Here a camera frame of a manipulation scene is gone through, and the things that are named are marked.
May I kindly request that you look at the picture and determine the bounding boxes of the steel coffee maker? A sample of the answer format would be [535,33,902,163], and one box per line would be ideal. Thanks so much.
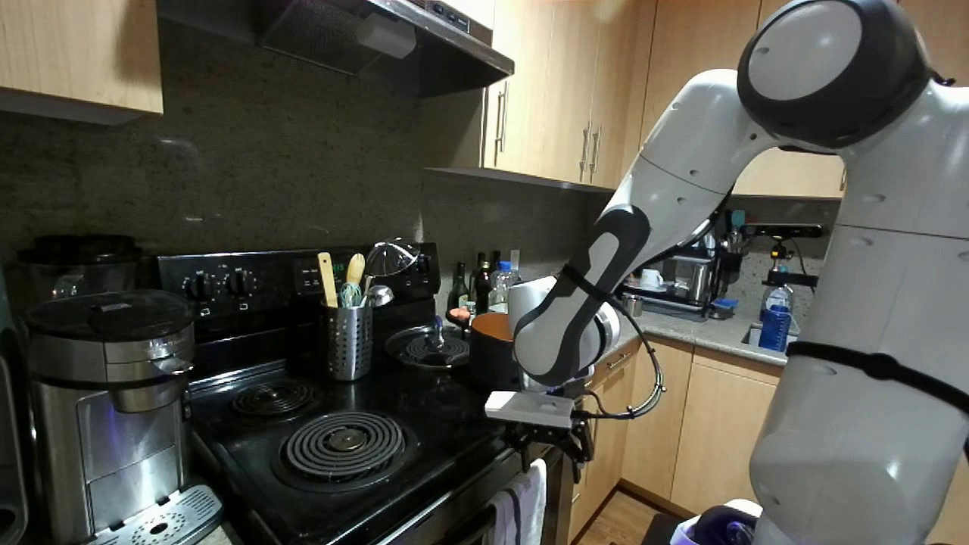
[20,283,228,545]

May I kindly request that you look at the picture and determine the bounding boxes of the dish rack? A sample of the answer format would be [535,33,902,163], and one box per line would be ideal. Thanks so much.
[624,244,725,320]

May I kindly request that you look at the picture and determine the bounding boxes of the wooden upper cabinet row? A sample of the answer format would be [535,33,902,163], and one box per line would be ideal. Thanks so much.
[644,0,969,201]

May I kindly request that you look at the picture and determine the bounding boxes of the black range hood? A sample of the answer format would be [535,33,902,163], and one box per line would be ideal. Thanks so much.
[159,0,518,99]

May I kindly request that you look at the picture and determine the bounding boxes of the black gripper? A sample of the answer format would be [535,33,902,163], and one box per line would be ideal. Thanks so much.
[501,411,597,467]

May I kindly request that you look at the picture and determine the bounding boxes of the robot base platform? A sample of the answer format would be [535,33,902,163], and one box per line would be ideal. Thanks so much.
[665,497,762,545]

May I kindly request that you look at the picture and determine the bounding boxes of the wide wooden spoon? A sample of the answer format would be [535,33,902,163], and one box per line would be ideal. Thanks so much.
[341,251,369,296]

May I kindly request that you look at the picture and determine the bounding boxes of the blue bottle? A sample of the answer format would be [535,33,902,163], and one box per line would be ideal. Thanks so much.
[757,283,797,354]

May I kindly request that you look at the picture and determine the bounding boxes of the small coil burner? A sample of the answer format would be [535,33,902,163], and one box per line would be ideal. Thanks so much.
[232,375,321,421]

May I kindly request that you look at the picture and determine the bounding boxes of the clear plastic water bottle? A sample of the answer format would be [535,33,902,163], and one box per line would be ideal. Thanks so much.
[492,253,523,313]

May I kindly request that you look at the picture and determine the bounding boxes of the black stereo camera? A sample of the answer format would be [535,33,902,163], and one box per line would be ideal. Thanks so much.
[751,220,830,244]

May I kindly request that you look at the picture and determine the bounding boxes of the wooden lower cabinets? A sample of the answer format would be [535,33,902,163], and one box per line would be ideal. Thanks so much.
[563,335,791,545]

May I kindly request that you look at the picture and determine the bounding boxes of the large coil burner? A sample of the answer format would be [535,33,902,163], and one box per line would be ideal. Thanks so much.
[283,404,408,477]

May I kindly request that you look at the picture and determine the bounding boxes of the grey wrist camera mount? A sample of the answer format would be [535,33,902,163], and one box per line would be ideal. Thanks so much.
[482,386,580,429]

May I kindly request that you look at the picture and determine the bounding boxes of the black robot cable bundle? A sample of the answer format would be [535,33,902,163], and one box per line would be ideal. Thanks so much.
[557,264,672,423]

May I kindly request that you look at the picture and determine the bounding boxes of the steel utensil holder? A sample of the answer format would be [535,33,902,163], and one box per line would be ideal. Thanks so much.
[323,298,379,385]

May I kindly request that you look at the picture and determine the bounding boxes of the dark glass bottle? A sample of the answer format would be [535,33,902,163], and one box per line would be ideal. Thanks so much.
[447,260,472,313]
[472,251,495,313]

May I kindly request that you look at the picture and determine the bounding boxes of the thin wooden utensil handle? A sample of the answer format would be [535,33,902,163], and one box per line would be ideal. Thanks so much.
[315,249,341,312]

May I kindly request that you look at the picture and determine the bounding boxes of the black electric stove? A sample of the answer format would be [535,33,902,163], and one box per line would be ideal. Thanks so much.
[153,240,586,545]

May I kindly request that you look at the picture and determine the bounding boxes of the white kitchen towel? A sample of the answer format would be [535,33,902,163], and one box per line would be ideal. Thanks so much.
[484,456,551,545]

